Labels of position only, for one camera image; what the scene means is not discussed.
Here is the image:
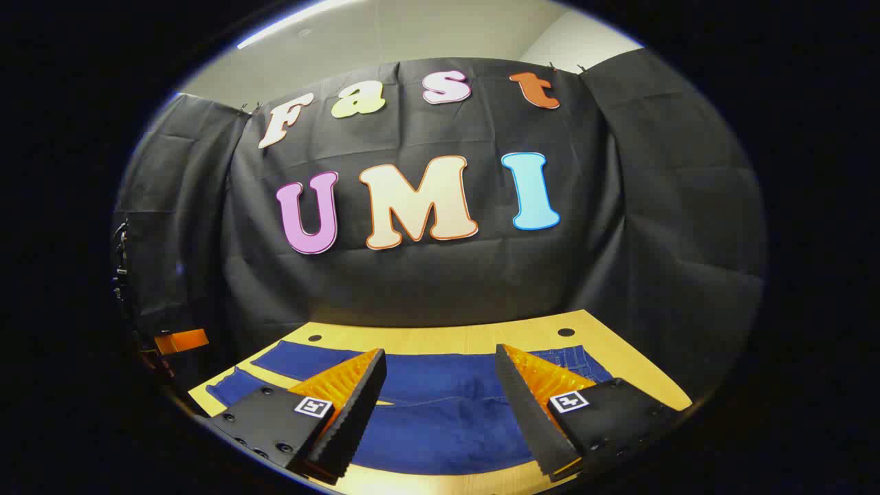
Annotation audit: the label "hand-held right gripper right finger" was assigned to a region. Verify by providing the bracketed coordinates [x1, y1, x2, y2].
[495, 343, 683, 481]

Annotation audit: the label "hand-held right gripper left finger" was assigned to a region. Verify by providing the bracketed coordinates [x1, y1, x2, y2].
[210, 348, 388, 482]

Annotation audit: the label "blue denim jeans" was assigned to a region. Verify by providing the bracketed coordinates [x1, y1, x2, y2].
[205, 340, 614, 476]

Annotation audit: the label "dark upright fixture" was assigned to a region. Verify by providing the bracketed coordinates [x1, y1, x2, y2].
[112, 219, 133, 305]

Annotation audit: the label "black backdrop cloth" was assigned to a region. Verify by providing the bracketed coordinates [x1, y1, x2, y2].
[111, 48, 767, 413]

